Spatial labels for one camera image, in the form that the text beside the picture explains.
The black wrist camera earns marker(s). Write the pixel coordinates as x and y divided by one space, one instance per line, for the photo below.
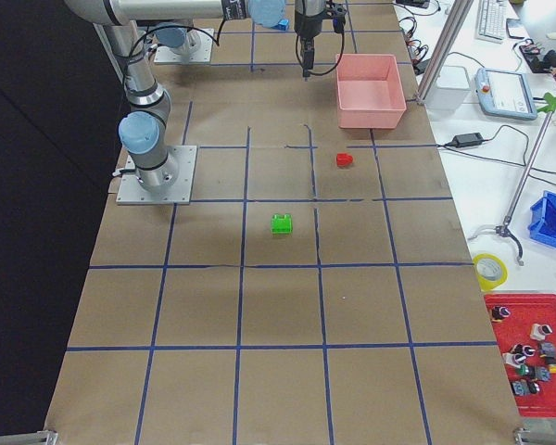
337 13

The white keyboard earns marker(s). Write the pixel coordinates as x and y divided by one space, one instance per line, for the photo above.
490 21

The aluminium frame post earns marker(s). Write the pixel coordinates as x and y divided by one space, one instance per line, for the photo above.
457 15

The green block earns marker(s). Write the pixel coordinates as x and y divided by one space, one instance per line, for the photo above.
281 224

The blue plastic bin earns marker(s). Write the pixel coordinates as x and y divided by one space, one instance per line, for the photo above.
543 220

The blue block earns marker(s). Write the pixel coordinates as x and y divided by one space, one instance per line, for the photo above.
283 25

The red tray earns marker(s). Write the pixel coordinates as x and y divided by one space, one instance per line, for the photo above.
525 329

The pink plastic box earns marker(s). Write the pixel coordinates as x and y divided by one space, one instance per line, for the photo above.
369 92

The teach pendant tablet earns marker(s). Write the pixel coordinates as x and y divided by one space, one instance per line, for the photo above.
506 94

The yellow tape roll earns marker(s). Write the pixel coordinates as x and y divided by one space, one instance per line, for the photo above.
490 270

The green handled reacher grabber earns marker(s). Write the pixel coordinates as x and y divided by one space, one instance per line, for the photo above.
503 229

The white cube device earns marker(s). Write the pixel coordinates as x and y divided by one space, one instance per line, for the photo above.
451 87

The black power adapter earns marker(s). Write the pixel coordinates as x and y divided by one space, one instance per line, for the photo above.
467 140

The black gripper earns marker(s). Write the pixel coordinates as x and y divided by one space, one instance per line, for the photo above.
309 20

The red block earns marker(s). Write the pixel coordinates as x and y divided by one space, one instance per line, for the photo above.
343 160

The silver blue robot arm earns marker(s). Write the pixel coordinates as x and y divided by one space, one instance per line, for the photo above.
126 26

